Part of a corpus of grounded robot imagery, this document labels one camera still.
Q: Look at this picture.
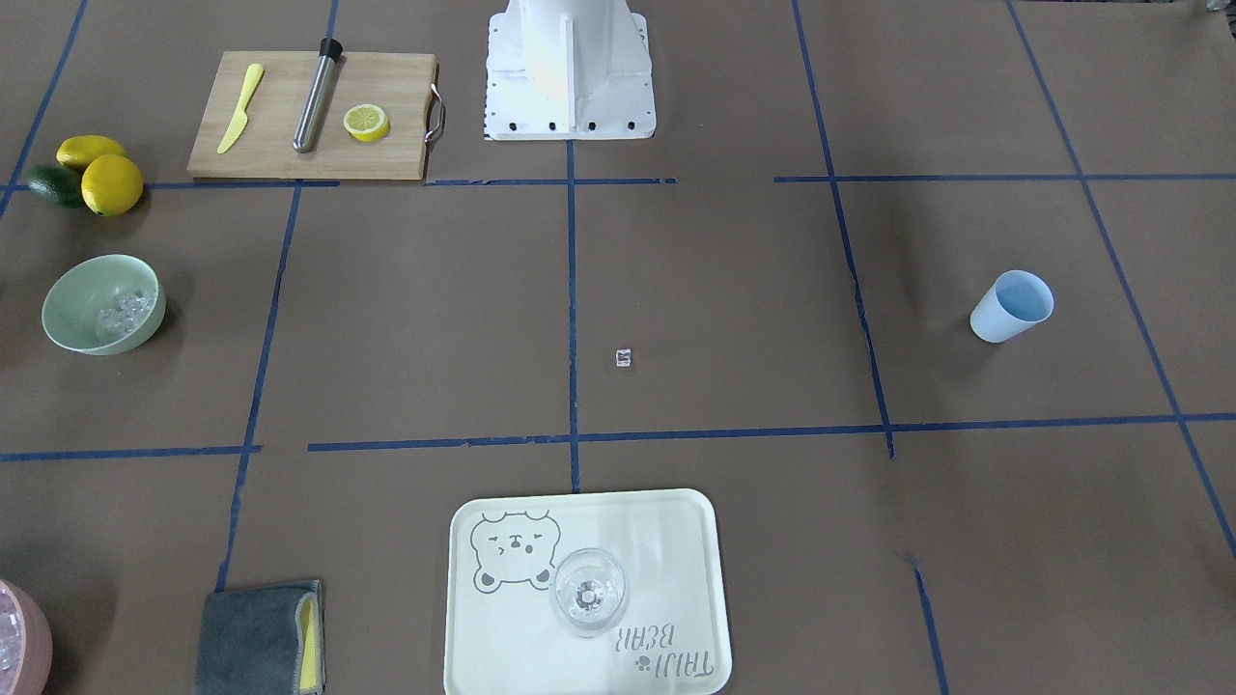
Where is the clear wine glass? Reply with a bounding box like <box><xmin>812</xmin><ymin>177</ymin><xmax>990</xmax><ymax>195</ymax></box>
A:
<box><xmin>550</xmin><ymin>548</ymin><xmax>630</xmax><ymax>639</ymax></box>

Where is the yellow lemon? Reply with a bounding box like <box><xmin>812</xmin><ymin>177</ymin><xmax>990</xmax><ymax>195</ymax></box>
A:
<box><xmin>56</xmin><ymin>134</ymin><xmax>127</xmax><ymax>173</ymax></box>
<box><xmin>82</xmin><ymin>153</ymin><xmax>145</xmax><ymax>216</ymax></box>

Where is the green avocado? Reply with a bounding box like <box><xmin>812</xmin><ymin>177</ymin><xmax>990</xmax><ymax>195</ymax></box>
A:
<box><xmin>26</xmin><ymin>164</ymin><xmax>87</xmax><ymax>209</ymax></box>

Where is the pink bowl with ice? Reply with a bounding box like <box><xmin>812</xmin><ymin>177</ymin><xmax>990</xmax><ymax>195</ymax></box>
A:
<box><xmin>1</xmin><ymin>580</ymin><xmax>53</xmax><ymax>694</ymax></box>

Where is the wooden cutting board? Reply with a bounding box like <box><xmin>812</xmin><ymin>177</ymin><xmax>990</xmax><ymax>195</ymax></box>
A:
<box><xmin>185</xmin><ymin>51</ymin><xmax>447</xmax><ymax>182</ymax></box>

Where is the light blue plastic cup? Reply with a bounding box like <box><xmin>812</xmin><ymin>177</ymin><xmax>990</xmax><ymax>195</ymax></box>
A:
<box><xmin>969</xmin><ymin>270</ymin><xmax>1056</xmax><ymax>344</ymax></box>

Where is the ice in green bowl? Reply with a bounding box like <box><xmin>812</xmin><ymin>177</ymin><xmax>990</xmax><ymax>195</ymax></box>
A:
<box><xmin>96</xmin><ymin>292</ymin><xmax>155</xmax><ymax>343</ymax></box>

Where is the mint green bowl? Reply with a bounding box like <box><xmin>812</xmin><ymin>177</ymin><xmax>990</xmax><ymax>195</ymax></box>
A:
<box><xmin>41</xmin><ymin>254</ymin><xmax>168</xmax><ymax>356</ymax></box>

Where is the lemon half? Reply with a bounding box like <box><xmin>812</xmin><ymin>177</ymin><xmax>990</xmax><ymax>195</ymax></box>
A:
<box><xmin>344</xmin><ymin>104</ymin><xmax>391</xmax><ymax>143</ymax></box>

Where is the yellow plastic knife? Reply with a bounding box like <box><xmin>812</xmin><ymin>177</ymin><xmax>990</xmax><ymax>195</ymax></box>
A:
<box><xmin>216</xmin><ymin>63</ymin><xmax>265</xmax><ymax>155</ymax></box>

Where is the grey folded cloth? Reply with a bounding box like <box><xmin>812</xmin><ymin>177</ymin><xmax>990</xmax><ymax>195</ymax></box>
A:
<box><xmin>194</xmin><ymin>579</ymin><xmax>326</xmax><ymax>694</ymax></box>

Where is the steel muddler black tip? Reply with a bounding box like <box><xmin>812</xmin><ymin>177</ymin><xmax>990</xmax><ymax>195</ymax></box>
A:
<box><xmin>292</xmin><ymin>37</ymin><xmax>344</xmax><ymax>153</ymax></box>

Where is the cream bear tray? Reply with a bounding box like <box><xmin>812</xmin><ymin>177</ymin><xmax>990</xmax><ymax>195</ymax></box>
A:
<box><xmin>444</xmin><ymin>488</ymin><xmax>733</xmax><ymax>694</ymax></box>

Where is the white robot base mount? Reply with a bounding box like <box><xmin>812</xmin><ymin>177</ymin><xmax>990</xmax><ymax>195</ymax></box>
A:
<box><xmin>483</xmin><ymin>1</ymin><xmax>658</xmax><ymax>141</ymax></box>

